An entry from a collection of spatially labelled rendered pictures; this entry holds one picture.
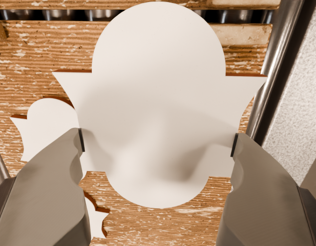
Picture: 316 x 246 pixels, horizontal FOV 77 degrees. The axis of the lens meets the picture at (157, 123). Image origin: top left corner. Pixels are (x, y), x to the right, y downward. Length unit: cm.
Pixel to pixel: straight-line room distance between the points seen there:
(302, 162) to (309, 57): 16
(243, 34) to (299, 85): 12
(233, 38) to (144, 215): 30
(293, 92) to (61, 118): 29
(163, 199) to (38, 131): 20
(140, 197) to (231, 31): 16
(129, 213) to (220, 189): 16
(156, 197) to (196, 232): 25
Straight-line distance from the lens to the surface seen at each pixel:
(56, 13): 27
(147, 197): 16
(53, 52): 26
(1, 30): 28
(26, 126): 31
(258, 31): 21
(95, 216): 39
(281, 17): 27
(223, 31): 20
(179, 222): 39
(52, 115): 28
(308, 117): 33
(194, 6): 23
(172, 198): 16
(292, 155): 35
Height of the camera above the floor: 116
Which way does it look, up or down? 62 degrees down
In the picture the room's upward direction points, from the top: 173 degrees counter-clockwise
